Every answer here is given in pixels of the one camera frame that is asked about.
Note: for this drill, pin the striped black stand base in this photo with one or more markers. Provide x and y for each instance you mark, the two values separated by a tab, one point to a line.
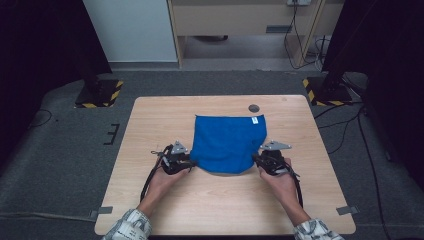
100	95
328	93

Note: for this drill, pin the round dark table grommet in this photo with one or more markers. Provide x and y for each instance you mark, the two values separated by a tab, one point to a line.
253	108

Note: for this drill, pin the white panel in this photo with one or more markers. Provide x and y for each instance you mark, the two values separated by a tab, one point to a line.
133	30

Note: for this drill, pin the grey tape piece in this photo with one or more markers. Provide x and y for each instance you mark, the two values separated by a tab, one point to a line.
347	210
101	210

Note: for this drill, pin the dark curtain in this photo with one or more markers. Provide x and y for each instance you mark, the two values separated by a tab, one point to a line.
36	50
393	66

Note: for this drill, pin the person's left hand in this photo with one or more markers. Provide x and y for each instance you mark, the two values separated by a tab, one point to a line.
163	183

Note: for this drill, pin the blue towel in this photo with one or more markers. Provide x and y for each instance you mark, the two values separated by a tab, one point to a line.
226	143

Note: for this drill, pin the person's right hand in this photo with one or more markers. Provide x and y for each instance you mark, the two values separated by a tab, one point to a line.
283	186

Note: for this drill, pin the light wooden desk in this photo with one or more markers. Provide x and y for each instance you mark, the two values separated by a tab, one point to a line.
233	20

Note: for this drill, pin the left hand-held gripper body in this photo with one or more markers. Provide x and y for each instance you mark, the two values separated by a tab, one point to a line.
174	160

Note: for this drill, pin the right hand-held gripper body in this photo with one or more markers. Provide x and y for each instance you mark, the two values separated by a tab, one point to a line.
271	160

